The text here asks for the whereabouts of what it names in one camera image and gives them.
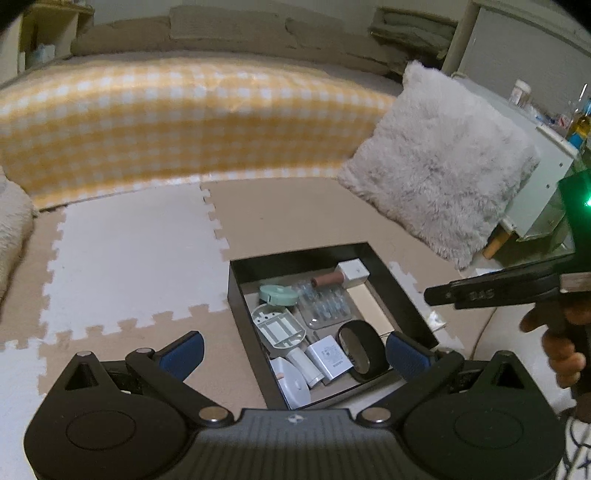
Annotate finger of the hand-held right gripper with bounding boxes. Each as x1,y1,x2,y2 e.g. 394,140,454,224
424,255,578,310

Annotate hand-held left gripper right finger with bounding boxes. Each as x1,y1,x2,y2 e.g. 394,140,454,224
358,332,532,428

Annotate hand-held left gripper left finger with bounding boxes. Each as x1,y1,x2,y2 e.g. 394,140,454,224
60,331,232,428

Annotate black computer mouse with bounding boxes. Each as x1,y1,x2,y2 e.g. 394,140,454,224
335,320,394,383

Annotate light wooden board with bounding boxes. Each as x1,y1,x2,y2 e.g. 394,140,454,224
346,282,399,339

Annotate white square charger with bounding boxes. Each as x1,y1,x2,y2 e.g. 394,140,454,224
305,337,355,385

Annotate black box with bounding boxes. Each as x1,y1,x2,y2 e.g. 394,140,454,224
228,241,440,411

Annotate clear plastic case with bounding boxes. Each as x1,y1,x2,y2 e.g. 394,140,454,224
295,281,355,330

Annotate grey plastic socket frame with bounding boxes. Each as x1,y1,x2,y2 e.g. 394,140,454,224
250,303,308,357

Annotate white cylinder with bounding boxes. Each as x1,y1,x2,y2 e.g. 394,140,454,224
287,348,325,389

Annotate white cube adapter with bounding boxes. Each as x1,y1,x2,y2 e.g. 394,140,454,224
336,259,371,287

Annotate round green tape measure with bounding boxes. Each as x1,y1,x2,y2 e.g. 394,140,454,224
257,284,299,308

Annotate brown cylinder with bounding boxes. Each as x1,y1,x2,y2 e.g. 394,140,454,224
310,272,345,289

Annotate white round device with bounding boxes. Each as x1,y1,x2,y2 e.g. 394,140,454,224
269,357,311,410

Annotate person's right hand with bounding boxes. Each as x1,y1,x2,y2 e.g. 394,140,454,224
519,305,588,391

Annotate white foam mat tile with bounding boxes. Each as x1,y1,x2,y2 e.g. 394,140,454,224
41,184,232,341
387,260,466,352
0,343,49,480

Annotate white cabinet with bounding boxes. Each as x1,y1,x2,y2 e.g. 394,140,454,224
455,71,585,259

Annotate yellow glass bottle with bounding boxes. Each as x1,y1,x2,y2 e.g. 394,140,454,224
566,83,591,145

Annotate white jar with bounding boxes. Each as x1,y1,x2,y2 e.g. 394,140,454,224
510,79,533,108

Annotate beige foam mat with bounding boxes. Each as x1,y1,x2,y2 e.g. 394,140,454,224
0,175,499,416

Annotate white louvred door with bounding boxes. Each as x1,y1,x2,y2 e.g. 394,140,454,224
462,4,591,108

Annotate yellow checkered sheet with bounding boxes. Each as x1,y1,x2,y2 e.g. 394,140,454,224
0,62,399,209

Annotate folded beige blankets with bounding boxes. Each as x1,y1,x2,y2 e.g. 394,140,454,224
369,8,458,48

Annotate brown rolled duvet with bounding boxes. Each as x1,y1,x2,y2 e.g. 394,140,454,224
71,21,393,75

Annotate tissue box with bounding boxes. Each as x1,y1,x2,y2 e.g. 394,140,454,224
27,42,57,70

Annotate wooden shelf unit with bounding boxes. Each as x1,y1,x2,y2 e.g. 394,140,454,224
0,0,95,86

